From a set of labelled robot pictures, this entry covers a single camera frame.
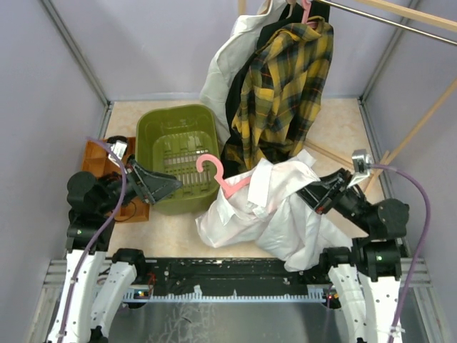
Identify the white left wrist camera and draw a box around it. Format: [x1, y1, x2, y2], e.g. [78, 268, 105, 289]
[111, 140, 128, 159]

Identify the metal hanging rod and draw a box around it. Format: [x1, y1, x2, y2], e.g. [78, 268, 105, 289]
[313, 0, 457, 48]

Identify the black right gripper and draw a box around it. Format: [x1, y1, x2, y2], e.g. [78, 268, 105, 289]
[289, 166, 373, 233]

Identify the pink plastic hanger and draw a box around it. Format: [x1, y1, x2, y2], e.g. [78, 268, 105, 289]
[196, 154, 251, 199]

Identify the cream white hanging garment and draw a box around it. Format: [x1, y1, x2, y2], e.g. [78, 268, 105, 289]
[199, 1, 286, 143]

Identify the black hanging garment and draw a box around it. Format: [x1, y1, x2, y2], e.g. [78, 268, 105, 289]
[219, 3, 331, 172]

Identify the yellow plaid shirt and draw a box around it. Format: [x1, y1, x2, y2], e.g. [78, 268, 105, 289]
[224, 16, 336, 172]

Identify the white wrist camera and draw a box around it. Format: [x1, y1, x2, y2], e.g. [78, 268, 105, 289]
[348, 149, 373, 188]
[111, 140, 128, 159]

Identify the wooden rack frame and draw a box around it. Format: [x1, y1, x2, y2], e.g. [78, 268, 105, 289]
[237, 0, 457, 192]

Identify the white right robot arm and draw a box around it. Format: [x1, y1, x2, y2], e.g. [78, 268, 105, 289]
[297, 169, 409, 342]

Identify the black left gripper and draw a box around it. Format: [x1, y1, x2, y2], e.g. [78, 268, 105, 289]
[97, 159, 183, 214]

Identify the orange compartment tray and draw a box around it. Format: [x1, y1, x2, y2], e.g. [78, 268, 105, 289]
[81, 141, 150, 224]

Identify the green plastic basket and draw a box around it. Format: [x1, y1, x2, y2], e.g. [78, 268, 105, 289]
[135, 104, 219, 215]

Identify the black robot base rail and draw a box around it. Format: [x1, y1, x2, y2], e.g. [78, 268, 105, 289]
[133, 257, 330, 297]

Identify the white collared shirt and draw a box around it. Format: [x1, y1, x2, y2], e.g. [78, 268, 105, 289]
[196, 150, 352, 272]

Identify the pink hanger with plaid shirt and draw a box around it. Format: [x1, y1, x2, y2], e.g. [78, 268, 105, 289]
[301, 0, 318, 29]

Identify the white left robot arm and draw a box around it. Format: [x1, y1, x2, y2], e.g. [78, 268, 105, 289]
[46, 157, 183, 342]

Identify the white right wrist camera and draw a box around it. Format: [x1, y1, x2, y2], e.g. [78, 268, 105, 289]
[348, 149, 373, 188]

